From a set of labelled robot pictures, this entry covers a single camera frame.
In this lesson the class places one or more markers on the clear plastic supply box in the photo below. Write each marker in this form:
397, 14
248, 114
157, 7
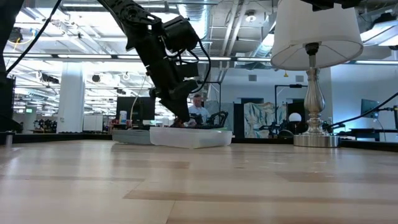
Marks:
186, 138

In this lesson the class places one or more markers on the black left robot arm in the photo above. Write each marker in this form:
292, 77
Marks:
149, 46

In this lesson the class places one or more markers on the black background robot arm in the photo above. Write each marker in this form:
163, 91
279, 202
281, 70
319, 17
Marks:
219, 118

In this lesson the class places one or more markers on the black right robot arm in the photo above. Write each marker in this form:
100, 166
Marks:
326, 3

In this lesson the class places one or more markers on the person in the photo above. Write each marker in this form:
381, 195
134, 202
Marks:
197, 110

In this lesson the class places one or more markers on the black computer monitor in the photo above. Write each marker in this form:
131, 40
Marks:
140, 109

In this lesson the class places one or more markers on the white bottle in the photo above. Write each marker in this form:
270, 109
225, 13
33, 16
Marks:
123, 117

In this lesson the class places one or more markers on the pale patterned cloth panel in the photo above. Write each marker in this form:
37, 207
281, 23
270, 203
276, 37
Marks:
258, 121

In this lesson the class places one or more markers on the white cabinet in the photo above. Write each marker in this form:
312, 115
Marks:
93, 123

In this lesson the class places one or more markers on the white globe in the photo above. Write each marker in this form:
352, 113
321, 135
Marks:
295, 117

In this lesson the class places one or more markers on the white pillar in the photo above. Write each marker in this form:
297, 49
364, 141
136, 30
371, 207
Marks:
71, 105

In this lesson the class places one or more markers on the white shade silver table lamp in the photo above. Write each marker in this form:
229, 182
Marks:
311, 25

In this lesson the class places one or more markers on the black cabinet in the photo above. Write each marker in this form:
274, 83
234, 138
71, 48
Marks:
6, 105

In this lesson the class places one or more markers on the blue lit monitor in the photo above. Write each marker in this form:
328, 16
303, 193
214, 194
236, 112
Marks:
369, 109

